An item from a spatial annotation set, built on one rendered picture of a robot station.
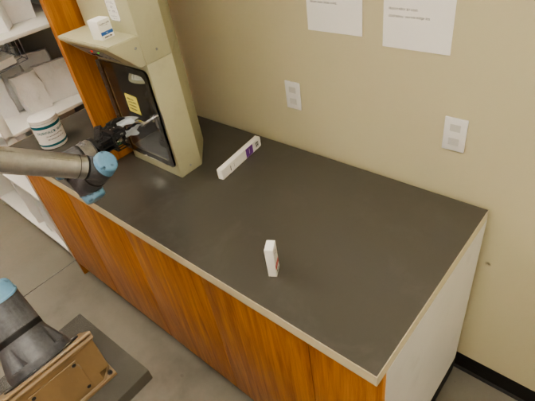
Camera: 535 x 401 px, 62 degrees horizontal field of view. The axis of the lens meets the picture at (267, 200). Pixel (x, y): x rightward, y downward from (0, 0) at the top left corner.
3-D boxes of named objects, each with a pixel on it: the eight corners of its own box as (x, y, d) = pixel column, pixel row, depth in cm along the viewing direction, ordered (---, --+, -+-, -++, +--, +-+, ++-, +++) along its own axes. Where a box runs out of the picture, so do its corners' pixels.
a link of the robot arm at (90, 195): (96, 195, 142) (74, 168, 141) (83, 209, 149) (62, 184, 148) (115, 184, 148) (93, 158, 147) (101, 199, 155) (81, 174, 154)
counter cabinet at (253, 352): (165, 212, 316) (123, 96, 260) (452, 369, 200) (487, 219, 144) (83, 272, 279) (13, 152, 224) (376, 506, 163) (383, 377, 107)
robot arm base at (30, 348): (18, 386, 96) (-11, 350, 95) (8, 390, 107) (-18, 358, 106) (77, 337, 106) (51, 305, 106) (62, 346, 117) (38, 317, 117)
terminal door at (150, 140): (131, 147, 193) (97, 57, 168) (177, 168, 175) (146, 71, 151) (130, 148, 192) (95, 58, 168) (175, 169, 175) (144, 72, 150)
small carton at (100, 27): (105, 34, 149) (98, 15, 145) (115, 35, 146) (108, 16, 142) (93, 39, 146) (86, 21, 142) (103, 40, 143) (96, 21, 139)
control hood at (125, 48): (95, 52, 167) (84, 25, 161) (147, 65, 149) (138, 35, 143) (68, 63, 161) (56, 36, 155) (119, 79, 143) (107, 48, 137)
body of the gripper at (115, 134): (132, 144, 159) (104, 161, 153) (119, 139, 164) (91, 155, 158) (125, 126, 155) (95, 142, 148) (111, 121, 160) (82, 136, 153)
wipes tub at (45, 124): (60, 133, 224) (47, 106, 215) (73, 139, 217) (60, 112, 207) (36, 145, 217) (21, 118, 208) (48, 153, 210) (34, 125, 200)
